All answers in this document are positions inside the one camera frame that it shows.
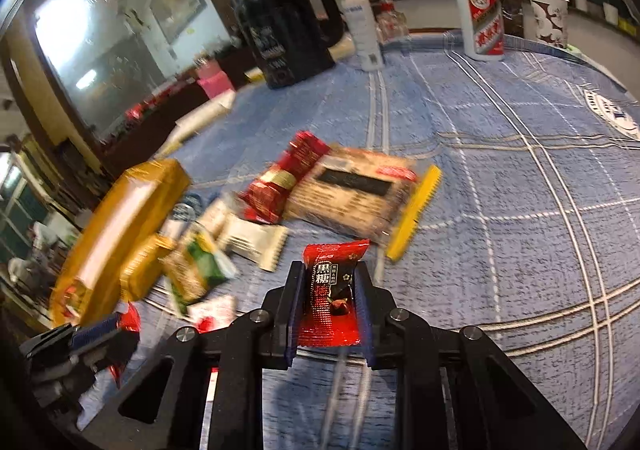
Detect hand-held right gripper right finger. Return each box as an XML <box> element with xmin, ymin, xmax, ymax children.
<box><xmin>352</xmin><ymin>260</ymin><xmax>588</xmax><ymax>450</ymax></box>

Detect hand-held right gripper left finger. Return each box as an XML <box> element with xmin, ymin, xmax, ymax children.
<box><xmin>77</xmin><ymin>262</ymin><xmax>308</xmax><ymax>450</ymax></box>

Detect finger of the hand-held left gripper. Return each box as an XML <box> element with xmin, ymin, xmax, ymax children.
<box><xmin>20</xmin><ymin>314</ymin><xmax>142</xmax><ymax>371</ymax></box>
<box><xmin>29</xmin><ymin>362</ymin><xmax>101</xmax><ymax>431</ymax></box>

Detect red and black candy packet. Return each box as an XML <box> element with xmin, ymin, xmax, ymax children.
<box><xmin>303</xmin><ymin>239</ymin><xmax>372</xmax><ymax>349</ymax></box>

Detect large red snack packet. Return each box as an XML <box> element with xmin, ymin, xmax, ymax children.
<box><xmin>106</xmin><ymin>301</ymin><xmax>143</xmax><ymax>388</ymax></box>

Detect white and red snack packet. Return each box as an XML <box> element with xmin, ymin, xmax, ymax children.
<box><xmin>186</xmin><ymin>294</ymin><xmax>239</xmax><ymax>335</ymax></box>

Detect small gold snack packet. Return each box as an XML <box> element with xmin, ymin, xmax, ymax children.
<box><xmin>119</xmin><ymin>234</ymin><xmax>177</xmax><ymax>302</ymax></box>

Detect green snack packet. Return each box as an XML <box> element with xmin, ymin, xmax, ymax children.
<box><xmin>161</xmin><ymin>227</ymin><xmax>240</xmax><ymax>317</ymax></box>

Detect gold taped cardboard box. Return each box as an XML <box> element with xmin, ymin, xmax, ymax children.
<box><xmin>49</xmin><ymin>158</ymin><xmax>192</xmax><ymax>327</ymax></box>

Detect yellow strip snack packet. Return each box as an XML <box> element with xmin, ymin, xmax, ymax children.
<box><xmin>385</xmin><ymin>164</ymin><xmax>444</xmax><ymax>264</ymax></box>

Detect beige snack packet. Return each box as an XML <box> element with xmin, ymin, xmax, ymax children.
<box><xmin>196</xmin><ymin>199</ymin><xmax>236</xmax><ymax>237</ymax></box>

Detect large brown snack packet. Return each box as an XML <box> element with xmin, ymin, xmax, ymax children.
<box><xmin>284</xmin><ymin>146</ymin><xmax>420</xmax><ymax>245</ymax></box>

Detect red and gold snack packet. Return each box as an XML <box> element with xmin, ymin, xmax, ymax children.
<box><xmin>239</xmin><ymin>130</ymin><xmax>332</xmax><ymax>225</ymax></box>

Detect blue and white snack packet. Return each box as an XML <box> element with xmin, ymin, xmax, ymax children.
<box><xmin>171</xmin><ymin>191</ymin><xmax>207</xmax><ymax>225</ymax></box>

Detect clear bag of snacks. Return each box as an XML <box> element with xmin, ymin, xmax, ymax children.
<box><xmin>374</xmin><ymin>0</ymin><xmax>412</xmax><ymax>45</ymax></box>

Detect blue plaid tablecloth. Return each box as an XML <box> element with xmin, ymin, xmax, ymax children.
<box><xmin>75</xmin><ymin>29</ymin><xmax>640</xmax><ymax>450</ymax></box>

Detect white paper booklet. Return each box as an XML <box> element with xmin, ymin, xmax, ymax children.
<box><xmin>154</xmin><ymin>89</ymin><xmax>237</xmax><ymax>157</ymax></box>

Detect dark wooden cabinet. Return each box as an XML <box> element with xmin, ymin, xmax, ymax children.
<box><xmin>92</xmin><ymin>47</ymin><xmax>263</xmax><ymax>178</ymax></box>

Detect black electric kettle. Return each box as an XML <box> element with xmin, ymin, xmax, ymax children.
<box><xmin>231</xmin><ymin>0</ymin><xmax>347</xmax><ymax>92</ymax></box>

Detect white spray bottle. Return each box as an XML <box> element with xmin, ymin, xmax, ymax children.
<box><xmin>340</xmin><ymin>0</ymin><xmax>387</xmax><ymax>72</ymax></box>

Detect white liquor bottle red cap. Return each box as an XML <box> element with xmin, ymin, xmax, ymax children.
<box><xmin>451</xmin><ymin>0</ymin><xmax>506</xmax><ymax>63</ymax></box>

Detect patterned paper cup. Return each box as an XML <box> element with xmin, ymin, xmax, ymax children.
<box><xmin>526</xmin><ymin>0</ymin><xmax>572</xmax><ymax>49</ymax></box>

